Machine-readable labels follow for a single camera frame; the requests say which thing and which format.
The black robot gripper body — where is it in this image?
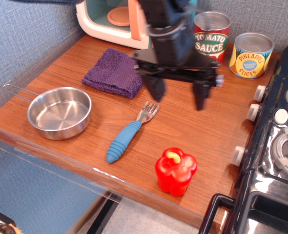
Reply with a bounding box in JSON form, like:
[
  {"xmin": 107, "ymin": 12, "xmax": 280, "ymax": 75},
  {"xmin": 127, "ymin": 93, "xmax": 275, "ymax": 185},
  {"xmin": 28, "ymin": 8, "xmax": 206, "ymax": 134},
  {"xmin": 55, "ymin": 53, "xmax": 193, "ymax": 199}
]
[{"xmin": 131, "ymin": 21, "xmax": 224, "ymax": 87}]

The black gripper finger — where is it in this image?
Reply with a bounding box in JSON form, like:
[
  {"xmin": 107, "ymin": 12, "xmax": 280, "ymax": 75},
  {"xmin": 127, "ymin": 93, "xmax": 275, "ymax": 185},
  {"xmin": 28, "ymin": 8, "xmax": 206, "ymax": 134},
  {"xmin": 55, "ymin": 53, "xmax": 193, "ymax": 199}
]
[
  {"xmin": 143, "ymin": 75, "xmax": 165, "ymax": 102},
  {"xmin": 193, "ymin": 81, "xmax": 211, "ymax": 111}
]

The red toy capsicum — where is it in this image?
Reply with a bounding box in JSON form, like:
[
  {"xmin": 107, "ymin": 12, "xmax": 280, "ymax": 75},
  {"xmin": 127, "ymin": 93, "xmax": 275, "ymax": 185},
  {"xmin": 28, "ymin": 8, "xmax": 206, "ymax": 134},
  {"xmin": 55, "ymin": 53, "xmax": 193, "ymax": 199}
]
[{"xmin": 155, "ymin": 147, "xmax": 198, "ymax": 196}]

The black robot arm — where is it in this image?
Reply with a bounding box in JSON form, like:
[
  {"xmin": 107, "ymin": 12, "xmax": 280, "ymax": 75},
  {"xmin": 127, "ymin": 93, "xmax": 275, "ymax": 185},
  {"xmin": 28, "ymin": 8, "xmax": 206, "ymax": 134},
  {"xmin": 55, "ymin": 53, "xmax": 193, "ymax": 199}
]
[{"xmin": 132, "ymin": 0, "xmax": 223, "ymax": 110}]

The purple folded cloth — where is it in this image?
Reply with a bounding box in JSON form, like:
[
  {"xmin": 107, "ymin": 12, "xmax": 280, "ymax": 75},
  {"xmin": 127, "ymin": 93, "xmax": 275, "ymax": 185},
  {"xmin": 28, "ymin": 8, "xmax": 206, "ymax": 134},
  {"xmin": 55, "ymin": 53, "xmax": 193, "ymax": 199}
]
[{"xmin": 82, "ymin": 48, "xmax": 143, "ymax": 99}]

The tomato sauce can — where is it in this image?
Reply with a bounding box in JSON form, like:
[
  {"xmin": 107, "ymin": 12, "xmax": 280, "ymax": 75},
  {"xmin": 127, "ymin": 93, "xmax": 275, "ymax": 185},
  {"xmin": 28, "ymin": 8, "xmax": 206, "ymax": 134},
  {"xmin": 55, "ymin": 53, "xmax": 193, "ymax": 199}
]
[{"xmin": 193, "ymin": 11, "xmax": 231, "ymax": 66}]

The white stove knob middle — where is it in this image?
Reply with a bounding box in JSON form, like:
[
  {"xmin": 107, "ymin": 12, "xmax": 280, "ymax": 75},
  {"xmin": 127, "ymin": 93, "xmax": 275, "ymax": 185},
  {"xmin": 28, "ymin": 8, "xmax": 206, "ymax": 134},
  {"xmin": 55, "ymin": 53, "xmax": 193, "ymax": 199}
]
[{"xmin": 247, "ymin": 104, "xmax": 260, "ymax": 122}]

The white stove knob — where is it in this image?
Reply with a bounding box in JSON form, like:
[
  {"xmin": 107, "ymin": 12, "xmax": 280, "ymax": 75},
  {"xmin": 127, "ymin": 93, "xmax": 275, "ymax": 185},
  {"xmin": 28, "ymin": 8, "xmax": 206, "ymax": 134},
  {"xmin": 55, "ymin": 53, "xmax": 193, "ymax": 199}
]
[
  {"xmin": 254, "ymin": 85, "xmax": 266, "ymax": 103},
  {"xmin": 247, "ymin": 104, "xmax": 260, "ymax": 122},
  {"xmin": 231, "ymin": 146, "xmax": 245, "ymax": 167}
]

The white stove knob upper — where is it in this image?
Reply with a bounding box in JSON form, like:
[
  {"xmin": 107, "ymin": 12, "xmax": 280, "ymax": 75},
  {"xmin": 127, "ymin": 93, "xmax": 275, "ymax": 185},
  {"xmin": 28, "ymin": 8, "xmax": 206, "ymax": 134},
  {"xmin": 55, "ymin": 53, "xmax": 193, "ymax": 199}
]
[{"xmin": 254, "ymin": 85, "xmax": 266, "ymax": 103}]

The pineapple slices can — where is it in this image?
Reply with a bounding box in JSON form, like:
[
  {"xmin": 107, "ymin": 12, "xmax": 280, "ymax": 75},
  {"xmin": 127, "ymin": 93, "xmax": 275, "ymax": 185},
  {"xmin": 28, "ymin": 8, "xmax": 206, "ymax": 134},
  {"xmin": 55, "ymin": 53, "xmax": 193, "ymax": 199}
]
[{"xmin": 229, "ymin": 32, "xmax": 274, "ymax": 79}]

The toy microwave oven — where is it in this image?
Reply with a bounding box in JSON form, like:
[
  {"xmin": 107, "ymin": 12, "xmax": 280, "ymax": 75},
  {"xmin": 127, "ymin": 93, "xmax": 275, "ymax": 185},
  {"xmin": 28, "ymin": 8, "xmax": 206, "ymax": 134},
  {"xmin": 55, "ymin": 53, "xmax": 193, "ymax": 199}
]
[{"xmin": 76, "ymin": 0, "xmax": 197, "ymax": 49}]

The white stove knob lower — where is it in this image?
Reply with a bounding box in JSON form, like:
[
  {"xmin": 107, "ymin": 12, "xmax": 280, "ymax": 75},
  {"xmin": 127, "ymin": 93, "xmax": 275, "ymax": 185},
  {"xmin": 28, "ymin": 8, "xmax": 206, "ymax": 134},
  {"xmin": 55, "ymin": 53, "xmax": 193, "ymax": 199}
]
[{"xmin": 231, "ymin": 146, "xmax": 245, "ymax": 167}]

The stainless steel pan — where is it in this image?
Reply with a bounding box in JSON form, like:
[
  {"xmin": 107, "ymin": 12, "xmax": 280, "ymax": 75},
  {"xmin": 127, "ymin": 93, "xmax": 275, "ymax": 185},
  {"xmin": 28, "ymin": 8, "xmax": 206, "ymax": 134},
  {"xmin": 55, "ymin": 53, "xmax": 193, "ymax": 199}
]
[{"xmin": 3, "ymin": 83, "xmax": 92, "ymax": 140}]

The black toy stove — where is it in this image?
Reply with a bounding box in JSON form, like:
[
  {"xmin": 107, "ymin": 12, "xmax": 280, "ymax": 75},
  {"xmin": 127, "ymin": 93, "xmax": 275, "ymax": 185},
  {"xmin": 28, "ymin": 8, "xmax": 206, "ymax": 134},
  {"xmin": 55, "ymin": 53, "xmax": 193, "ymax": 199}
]
[{"xmin": 199, "ymin": 46, "xmax": 288, "ymax": 234}]

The clear acrylic table guard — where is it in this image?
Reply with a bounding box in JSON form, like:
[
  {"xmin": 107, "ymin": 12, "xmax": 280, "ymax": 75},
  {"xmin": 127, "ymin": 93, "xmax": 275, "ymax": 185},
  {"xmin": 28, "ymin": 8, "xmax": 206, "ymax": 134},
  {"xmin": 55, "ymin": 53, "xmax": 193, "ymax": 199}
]
[{"xmin": 0, "ymin": 123, "xmax": 226, "ymax": 230}]

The blue handled metal fork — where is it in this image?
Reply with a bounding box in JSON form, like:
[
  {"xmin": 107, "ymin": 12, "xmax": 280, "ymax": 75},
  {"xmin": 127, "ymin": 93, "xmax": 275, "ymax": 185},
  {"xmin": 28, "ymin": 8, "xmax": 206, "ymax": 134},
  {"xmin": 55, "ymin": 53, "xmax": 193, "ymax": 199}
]
[{"xmin": 106, "ymin": 101, "xmax": 160, "ymax": 163}]

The black braided cable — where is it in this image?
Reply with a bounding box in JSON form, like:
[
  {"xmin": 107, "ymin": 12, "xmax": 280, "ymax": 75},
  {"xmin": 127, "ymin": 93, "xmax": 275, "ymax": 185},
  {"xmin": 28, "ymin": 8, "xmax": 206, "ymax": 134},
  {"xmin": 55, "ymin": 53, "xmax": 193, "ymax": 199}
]
[{"xmin": 9, "ymin": 0, "xmax": 85, "ymax": 5}]

